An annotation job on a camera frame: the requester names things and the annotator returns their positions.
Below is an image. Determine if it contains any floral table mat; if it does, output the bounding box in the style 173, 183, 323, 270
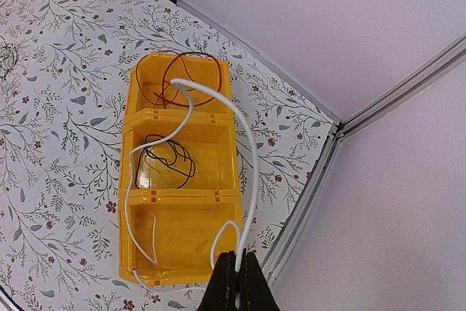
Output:
1, 0, 336, 310

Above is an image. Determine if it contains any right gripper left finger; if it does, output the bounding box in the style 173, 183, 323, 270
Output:
197, 251, 237, 311

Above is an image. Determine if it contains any white cable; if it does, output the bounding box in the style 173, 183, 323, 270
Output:
123, 77, 262, 294

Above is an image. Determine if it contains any yellow bin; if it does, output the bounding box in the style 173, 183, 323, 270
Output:
125, 52, 232, 119
118, 189, 242, 287
118, 110, 240, 199

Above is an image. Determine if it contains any cable pile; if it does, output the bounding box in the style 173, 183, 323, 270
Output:
0, 36, 19, 80

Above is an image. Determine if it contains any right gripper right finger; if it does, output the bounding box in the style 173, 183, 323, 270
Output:
240, 252, 279, 311

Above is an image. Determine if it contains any yellow bin middle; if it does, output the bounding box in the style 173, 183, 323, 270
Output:
118, 110, 240, 199

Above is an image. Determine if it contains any right aluminium post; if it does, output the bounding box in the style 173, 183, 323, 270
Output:
263, 37, 465, 285

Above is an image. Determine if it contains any black cable coil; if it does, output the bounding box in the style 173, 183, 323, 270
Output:
134, 134, 196, 189

